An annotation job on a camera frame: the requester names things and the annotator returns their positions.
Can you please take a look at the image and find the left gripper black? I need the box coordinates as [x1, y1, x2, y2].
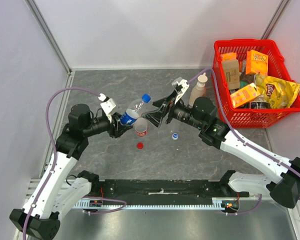
[82, 112, 133, 139]

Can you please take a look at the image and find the Pepsi bottle blue label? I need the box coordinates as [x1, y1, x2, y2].
[120, 97, 149, 125]

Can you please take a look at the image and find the blue Pepsi bottle cap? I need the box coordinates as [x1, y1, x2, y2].
[141, 93, 151, 103]

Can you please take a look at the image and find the red label water bottle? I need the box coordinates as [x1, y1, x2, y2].
[133, 117, 148, 137]

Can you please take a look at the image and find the red bottle cap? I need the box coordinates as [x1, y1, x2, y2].
[137, 142, 144, 149]

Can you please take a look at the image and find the blue white Pocari cap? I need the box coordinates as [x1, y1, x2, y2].
[172, 133, 179, 140]

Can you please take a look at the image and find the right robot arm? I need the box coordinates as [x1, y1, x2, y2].
[142, 92, 300, 209]

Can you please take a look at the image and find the beige nozzle bottle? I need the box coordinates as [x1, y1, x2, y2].
[188, 73, 208, 107]

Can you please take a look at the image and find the brown cardboard box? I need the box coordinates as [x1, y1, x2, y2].
[221, 59, 240, 90]

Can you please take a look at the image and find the small orange box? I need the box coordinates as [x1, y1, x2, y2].
[220, 52, 237, 62]

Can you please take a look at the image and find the orange snack box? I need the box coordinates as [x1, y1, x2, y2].
[230, 83, 261, 108]

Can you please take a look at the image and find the dark jar in basket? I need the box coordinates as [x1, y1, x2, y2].
[244, 95, 270, 110]

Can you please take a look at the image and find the orange Sugar Daddy box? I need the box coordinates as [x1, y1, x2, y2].
[245, 49, 269, 76]

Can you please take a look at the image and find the yellow Lays chip bag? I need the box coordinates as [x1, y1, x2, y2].
[254, 74, 300, 109]

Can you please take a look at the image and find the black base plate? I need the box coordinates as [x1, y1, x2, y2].
[88, 179, 250, 204]

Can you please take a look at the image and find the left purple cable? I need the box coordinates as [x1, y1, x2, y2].
[22, 86, 128, 240]

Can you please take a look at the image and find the purple cable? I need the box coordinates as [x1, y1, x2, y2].
[22, 86, 128, 240]
[187, 68, 300, 215]

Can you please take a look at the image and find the slotted cable duct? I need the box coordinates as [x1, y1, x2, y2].
[72, 198, 235, 211]

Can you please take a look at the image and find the aluminium frame rail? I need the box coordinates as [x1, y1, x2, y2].
[24, 0, 73, 75]

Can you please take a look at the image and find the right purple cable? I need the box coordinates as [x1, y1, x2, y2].
[187, 68, 300, 215]

